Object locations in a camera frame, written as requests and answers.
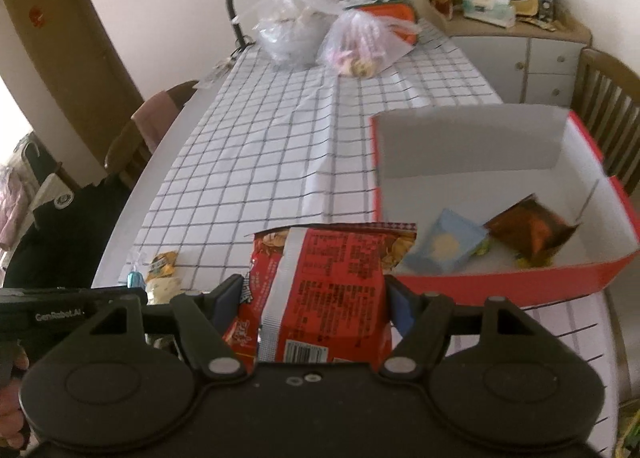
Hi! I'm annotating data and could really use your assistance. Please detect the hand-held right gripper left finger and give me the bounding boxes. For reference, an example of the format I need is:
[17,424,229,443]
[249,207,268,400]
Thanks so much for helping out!
[75,274,249,381]

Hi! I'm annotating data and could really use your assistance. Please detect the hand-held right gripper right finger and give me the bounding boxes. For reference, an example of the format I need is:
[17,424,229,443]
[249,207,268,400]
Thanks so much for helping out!
[377,275,551,381]

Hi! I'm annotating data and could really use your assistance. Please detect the cream patterned snack packet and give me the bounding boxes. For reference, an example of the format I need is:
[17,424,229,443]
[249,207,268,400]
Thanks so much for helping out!
[144,275,184,305]

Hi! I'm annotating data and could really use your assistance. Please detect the red snack packet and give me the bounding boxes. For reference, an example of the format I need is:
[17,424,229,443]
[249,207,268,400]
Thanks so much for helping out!
[222,221,419,365]

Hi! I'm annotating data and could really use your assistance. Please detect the blue and yellow snack packet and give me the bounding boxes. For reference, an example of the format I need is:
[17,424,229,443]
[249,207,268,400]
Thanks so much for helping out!
[400,208,490,277]

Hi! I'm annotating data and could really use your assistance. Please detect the brown snack packet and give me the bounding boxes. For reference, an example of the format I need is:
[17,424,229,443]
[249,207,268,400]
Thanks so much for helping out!
[483,193,584,269]

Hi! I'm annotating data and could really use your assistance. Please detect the red cardboard box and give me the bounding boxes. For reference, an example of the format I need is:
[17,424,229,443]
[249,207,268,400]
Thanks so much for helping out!
[369,105,640,310]

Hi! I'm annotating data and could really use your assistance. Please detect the plastic bag of pink snacks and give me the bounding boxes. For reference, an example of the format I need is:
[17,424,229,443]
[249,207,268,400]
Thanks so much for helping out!
[314,7,424,80]

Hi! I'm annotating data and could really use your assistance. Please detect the person's left hand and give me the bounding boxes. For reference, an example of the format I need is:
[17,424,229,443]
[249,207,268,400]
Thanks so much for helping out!
[0,349,32,450]

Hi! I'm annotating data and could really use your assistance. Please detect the person's black jacket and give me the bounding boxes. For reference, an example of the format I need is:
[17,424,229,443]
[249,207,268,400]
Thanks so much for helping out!
[0,172,132,290]

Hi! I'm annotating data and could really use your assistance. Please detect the hanging clothes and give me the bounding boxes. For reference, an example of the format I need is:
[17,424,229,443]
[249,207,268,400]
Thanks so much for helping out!
[0,137,42,250]

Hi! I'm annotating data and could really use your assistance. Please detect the wooden chair with cloth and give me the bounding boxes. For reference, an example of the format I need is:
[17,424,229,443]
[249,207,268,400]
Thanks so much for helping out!
[104,80,201,190]

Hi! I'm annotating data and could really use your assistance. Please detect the clear plastic wrapper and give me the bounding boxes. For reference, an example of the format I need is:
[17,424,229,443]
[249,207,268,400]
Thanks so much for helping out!
[198,55,236,90]

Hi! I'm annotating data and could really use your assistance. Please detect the brown wooden door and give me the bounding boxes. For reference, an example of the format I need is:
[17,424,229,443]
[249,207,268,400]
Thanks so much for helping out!
[0,0,147,140]

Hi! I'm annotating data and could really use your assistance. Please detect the white cabinet with wooden top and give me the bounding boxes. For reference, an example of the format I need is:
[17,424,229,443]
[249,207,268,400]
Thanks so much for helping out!
[414,0,594,107]

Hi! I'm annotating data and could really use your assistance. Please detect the large clear plastic bag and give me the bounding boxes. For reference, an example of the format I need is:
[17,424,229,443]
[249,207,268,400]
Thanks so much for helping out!
[251,0,352,65]

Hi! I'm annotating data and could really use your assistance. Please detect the bare wooden chair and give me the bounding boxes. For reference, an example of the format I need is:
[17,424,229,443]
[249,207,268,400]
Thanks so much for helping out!
[569,48,640,190]

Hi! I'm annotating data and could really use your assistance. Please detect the teal tissue box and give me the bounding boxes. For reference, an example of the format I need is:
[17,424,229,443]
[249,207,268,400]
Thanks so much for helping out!
[460,0,516,30]

